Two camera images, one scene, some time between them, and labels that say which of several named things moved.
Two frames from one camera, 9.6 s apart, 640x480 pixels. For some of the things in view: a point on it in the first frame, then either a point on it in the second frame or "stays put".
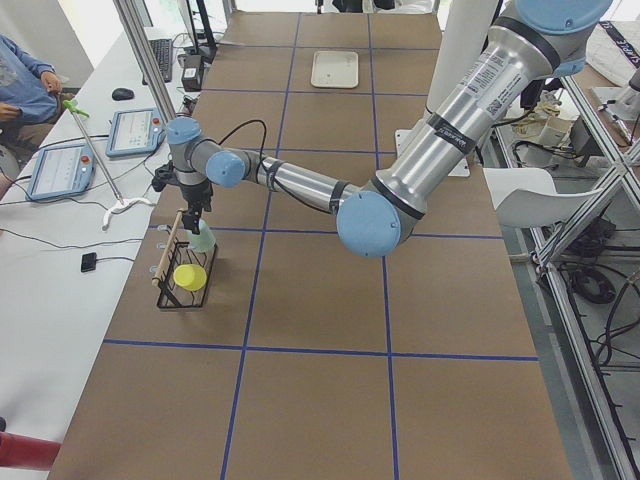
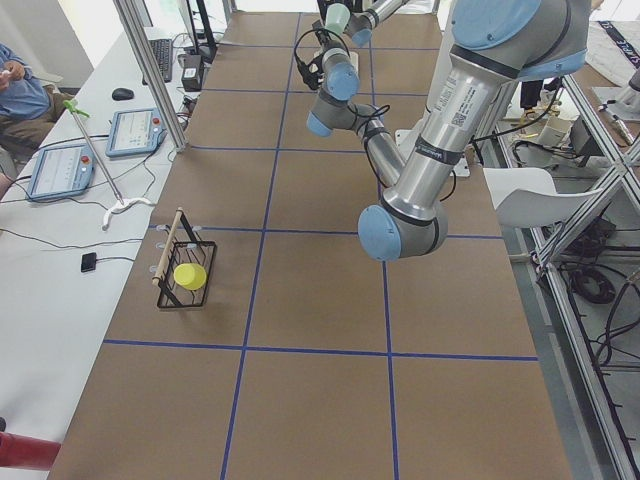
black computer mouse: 122,93 stays put
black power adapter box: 191,76 stays put
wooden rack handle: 169,245 stays put
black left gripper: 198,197 to 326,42
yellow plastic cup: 190,277 stays put
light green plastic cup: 204,241 to 337,18
